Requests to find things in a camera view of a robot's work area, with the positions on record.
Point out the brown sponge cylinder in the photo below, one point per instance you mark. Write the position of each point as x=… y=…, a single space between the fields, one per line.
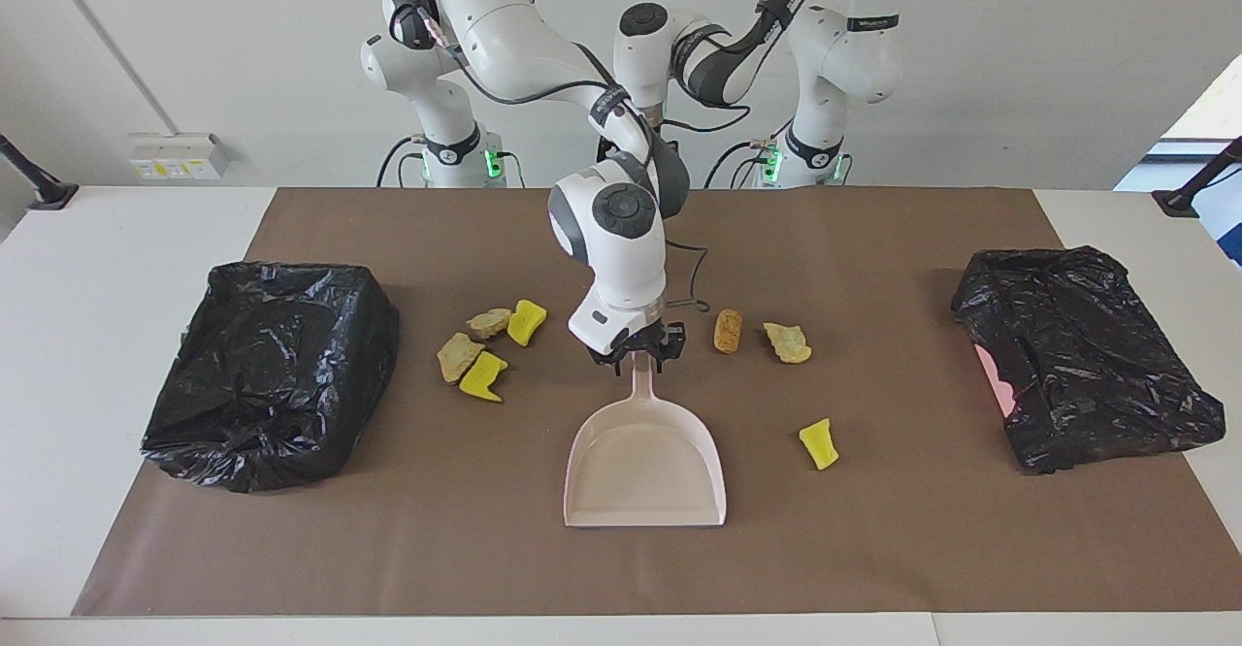
x=727 y=331

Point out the beige torn foam chunk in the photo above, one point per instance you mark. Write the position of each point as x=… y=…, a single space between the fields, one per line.
x=787 y=342
x=489 y=322
x=456 y=356

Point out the black camera stand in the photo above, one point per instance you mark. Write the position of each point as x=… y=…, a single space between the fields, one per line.
x=39 y=188
x=1189 y=195

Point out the black plastic trash bag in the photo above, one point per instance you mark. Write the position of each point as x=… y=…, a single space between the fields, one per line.
x=272 y=374
x=1096 y=365

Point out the pink plastic bin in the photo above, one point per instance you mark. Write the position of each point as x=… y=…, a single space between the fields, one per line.
x=992 y=379

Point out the brown paper table mat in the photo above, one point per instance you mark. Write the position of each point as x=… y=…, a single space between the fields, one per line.
x=621 y=578

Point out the pink plastic dustpan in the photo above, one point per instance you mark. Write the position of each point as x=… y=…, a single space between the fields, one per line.
x=645 y=471

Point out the white wall socket box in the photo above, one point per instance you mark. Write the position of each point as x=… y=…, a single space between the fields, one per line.
x=175 y=156

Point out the yellow sponge piece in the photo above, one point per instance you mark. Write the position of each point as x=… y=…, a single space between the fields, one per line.
x=482 y=376
x=819 y=443
x=526 y=322

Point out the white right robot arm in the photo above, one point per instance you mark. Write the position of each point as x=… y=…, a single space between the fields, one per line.
x=514 y=35

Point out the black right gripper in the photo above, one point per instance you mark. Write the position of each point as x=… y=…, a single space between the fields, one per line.
x=650 y=340

